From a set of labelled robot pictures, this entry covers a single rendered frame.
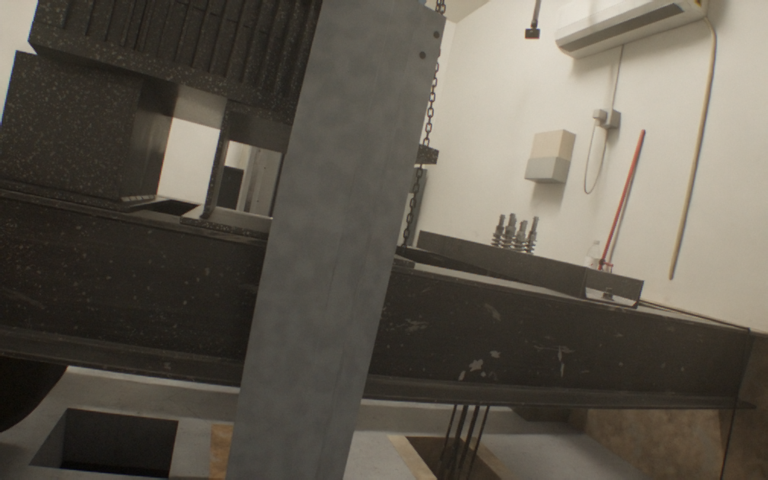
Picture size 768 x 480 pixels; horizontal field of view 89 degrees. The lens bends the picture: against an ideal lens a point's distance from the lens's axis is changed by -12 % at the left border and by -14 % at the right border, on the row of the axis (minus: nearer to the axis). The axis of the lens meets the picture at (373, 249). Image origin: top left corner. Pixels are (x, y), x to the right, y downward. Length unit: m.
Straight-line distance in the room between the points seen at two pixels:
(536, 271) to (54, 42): 1.07
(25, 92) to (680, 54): 2.44
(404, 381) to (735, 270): 1.46
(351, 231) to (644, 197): 1.87
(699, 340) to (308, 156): 1.27
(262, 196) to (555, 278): 1.52
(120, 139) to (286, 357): 0.43
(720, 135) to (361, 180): 1.81
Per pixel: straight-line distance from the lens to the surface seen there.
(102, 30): 0.76
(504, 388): 1.06
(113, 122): 0.79
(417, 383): 0.93
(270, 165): 2.23
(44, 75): 0.83
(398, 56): 0.68
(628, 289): 1.21
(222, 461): 1.34
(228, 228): 0.71
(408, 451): 1.59
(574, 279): 1.07
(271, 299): 0.63
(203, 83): 0.76
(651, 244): 2.26
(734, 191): 2.11
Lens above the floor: 0.73
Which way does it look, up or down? 4 degrees down
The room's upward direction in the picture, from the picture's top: 13 degrees clockwise
